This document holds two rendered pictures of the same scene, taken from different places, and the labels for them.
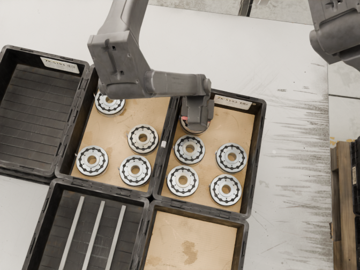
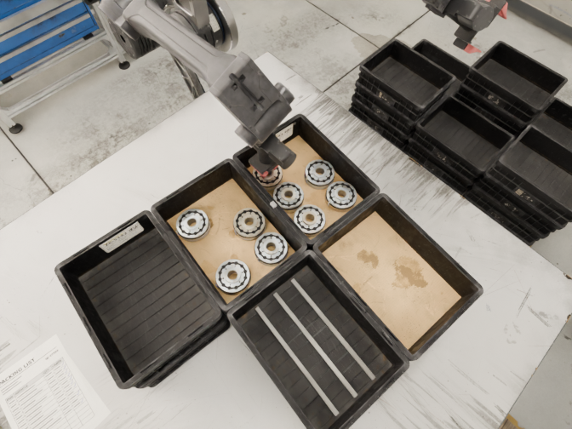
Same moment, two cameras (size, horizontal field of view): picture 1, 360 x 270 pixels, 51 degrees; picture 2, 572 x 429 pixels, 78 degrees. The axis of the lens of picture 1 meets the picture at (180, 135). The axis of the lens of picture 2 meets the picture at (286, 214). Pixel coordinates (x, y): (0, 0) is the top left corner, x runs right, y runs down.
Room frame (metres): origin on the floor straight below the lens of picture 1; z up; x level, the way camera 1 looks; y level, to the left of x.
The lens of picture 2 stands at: (-0.01, 0.36, 1.89)
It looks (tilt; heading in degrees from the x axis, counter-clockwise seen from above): 65 degrees down; 315
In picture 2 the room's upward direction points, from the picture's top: 3 degrees clockwise
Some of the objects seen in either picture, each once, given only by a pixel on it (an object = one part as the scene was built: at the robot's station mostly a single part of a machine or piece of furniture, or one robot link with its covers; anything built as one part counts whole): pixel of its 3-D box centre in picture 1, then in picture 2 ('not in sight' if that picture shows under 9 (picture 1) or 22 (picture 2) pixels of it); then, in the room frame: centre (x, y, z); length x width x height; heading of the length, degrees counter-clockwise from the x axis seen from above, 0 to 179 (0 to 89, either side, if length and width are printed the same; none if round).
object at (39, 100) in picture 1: (32, 113); (143, 294); (0.42, 0.49, 0.87); 0.40 x 0.30 x 0.11; 177
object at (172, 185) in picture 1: (182, 180); (309, 219); (0.28, -0.03, 0.86); 0.10 x 0.10 x 0.01
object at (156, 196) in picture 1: (211, 147); (305, 174); (0.38, -0.11, 0.92); 0.40 x 0.30 x 0.02; 177
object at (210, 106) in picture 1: (198, 105); (266, 153); (0.49, -0.04, 0.98); 0.10 x 0.07 x 0.07; 93
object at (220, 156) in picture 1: (231, 157); (319, 172); (0.38, -0.18, 0.86); 0.10 x 0.10 x 0.01
